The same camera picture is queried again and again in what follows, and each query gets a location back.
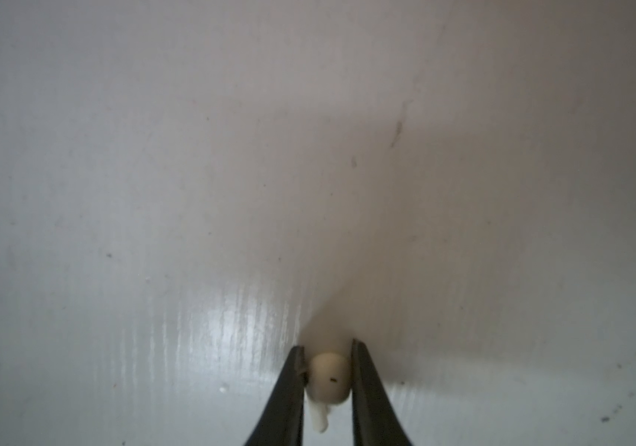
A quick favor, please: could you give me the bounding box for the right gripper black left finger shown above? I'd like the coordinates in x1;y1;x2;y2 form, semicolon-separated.
245;346;306;446

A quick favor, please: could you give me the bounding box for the beige earbud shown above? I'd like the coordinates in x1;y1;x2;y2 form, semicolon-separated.
306;352;352;433

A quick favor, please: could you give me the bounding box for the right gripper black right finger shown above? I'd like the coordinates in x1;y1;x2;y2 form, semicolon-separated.
351;339;412;446

